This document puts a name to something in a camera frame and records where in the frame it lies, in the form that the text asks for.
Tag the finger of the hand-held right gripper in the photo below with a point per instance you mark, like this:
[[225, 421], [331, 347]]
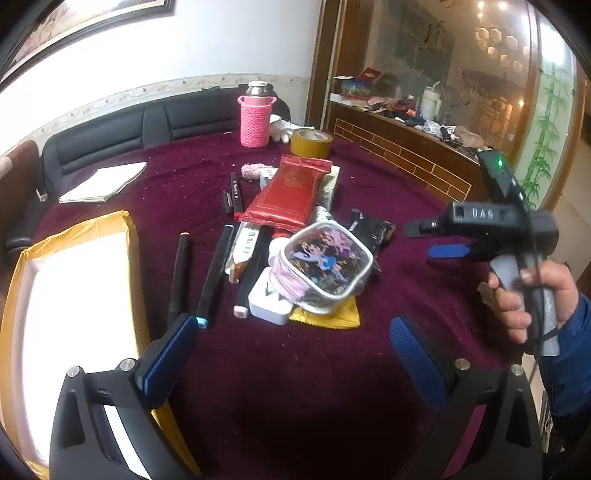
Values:
[[448, 251], [418, 227]]

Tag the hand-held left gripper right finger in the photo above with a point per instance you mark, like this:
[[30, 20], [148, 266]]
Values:
[[415, 350]]

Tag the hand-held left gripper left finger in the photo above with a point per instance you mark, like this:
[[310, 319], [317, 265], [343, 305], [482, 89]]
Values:
[[171, 355]]

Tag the black snack packet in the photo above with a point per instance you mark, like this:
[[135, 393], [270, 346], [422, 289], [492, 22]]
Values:
[[371, 230]]

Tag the yellow cracker packet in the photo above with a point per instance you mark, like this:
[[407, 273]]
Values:
[[337, 316]]

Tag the black marker with teal cap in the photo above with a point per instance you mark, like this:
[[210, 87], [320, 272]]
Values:
[[214, 277]]

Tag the clear cartoon print pouch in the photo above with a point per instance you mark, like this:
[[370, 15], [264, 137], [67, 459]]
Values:
[[323, 263]]

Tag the white charger plug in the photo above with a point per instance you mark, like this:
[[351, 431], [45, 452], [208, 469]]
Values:
[[268, 302]]

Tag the white bottle with red label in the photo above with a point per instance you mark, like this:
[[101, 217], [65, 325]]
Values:
[[278, 239]]

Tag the small blue white box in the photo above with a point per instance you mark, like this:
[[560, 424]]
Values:
[[267, 177]]

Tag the person's right forearm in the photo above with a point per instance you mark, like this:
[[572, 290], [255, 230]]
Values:
[[572, 360]]

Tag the person's right hand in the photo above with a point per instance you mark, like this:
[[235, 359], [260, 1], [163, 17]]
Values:
[[505, 304]]

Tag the wooden sideboard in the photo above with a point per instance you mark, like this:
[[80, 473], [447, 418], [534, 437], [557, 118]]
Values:
[[397, 143]]

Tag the white green medicine box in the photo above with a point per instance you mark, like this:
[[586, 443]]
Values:
[[331, 184]]

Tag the black pen white tip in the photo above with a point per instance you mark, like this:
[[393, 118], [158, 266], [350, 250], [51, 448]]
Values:
[[245, 290]]

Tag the pile of clutter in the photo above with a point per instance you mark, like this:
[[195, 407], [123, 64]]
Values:
[[434, 122]]

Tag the bamboo print glass panel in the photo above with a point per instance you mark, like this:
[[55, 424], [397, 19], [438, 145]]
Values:
[[549, 129]]

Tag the maroon velvet tablecloth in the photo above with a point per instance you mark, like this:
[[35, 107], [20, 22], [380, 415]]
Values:
[[300, 392]]

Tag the white plastic jug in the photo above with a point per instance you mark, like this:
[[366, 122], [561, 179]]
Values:
[[431, 101]]

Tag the white cardboard tube box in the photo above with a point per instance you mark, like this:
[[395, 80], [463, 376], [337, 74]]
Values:
[[244, 249]]

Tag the red foil packet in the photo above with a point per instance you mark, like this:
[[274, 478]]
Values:
[[288, 194]]

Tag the yellow-brown tape roll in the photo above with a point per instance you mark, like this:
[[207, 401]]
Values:
[[309, 145]]

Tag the colourful printed box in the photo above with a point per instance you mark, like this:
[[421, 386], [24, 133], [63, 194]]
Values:
[[353, 87]]

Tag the red box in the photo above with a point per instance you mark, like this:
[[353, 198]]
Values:
[[369, 74]]

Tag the thin black pen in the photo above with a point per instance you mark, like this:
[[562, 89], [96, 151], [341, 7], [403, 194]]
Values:
[[228, 203]]

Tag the white glove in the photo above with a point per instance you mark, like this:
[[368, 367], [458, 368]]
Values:
[[284, 129]]

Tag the wooden framed glass partition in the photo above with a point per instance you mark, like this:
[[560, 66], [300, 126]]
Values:
[[461, 46]]

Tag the pink fluffy pompom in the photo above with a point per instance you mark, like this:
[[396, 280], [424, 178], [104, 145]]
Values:
[[254, 171]]

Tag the white paper notebook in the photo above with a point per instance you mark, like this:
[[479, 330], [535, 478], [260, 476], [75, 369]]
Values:
[[106, 180]]

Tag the bottle in pink knitted sleeve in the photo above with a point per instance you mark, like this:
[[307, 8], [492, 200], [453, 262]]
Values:
[[256, 120]]

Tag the black leather sofa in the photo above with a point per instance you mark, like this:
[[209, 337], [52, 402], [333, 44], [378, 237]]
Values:
[[101, 134]]

